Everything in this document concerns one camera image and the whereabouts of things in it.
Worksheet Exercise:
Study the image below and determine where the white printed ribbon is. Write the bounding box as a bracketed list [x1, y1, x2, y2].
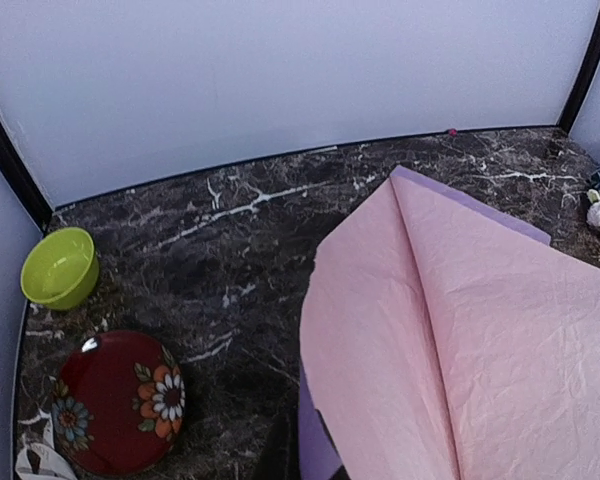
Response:
[14, 409, 77, 480]

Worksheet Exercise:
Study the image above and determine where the purple and pink wrapping paper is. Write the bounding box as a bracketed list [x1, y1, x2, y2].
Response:
[300, 167, 600, 479]

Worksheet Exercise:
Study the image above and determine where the lime green bowl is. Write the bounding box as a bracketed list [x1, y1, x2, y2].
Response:
[20, 227, 100, 311]

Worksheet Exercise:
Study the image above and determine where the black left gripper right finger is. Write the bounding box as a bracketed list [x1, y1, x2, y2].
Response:
[325, 463, 350, 480]

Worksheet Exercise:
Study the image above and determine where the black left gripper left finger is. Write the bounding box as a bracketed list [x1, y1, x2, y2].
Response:
[252, 412, 300, 480]

